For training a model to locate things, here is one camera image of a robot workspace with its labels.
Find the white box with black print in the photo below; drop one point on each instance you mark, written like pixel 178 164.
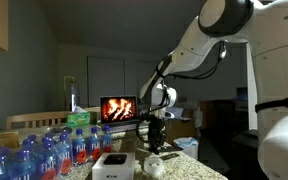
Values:
pixel 112 173

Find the small wooden box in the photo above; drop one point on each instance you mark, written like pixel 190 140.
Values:
pixel 10 140

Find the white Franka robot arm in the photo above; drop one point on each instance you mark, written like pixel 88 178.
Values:
pixel 277 66

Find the laptop showing fireplace video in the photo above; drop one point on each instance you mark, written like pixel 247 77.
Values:
pixel 119 108

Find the brown wooden side cabinet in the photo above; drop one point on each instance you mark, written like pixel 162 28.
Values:
pixel 177 130

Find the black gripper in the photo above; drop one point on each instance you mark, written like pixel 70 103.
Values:
pixel 157 128

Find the black remote-like object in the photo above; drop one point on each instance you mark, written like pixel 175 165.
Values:
pixel 169 156

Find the Fiji water bottle blue cap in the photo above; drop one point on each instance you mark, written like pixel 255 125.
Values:
pixel 79 150
pixel 106 141
pixel 94 146

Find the white trash bin with bag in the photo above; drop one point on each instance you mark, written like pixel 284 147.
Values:
pixel 187 150

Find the wrapped Fiji water bottle pack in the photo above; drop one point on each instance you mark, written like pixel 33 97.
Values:
pixel 47 166

